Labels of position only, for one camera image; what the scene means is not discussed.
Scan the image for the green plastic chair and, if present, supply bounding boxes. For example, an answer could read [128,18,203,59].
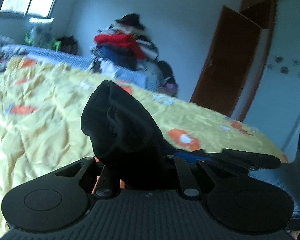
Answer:
[24,31,62,52]

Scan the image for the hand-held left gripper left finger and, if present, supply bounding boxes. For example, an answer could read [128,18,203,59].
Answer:
[54,156,122,199]

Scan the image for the floral pillow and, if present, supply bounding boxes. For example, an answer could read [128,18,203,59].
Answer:
[29,17,54,48]

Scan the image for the purple bag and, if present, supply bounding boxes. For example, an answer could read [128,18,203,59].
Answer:
[164,81,178,97]

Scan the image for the black pants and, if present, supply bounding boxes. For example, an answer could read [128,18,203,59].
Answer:
[80,79,177,190]

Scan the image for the dark bag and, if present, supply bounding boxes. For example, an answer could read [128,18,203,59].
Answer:
[55,37,78,54]

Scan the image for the black backpack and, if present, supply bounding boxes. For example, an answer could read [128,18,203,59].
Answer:
[157,60,177,85]

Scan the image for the pile of clothes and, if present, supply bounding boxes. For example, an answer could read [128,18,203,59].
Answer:
[89,13,165,92]

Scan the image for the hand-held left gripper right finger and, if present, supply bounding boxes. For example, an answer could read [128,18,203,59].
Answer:
[165,151,224,199]

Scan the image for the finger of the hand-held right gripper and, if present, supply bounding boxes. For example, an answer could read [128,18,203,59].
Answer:
[206,149,282,172]

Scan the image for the blue mattress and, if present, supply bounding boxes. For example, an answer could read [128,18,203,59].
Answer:
[2,44,153,90]

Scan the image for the brown wooden door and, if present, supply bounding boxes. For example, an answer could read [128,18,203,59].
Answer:
[190,5,263,123]

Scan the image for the yellow printed bedspread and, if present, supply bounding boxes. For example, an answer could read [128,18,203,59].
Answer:
[0,56,289,233]

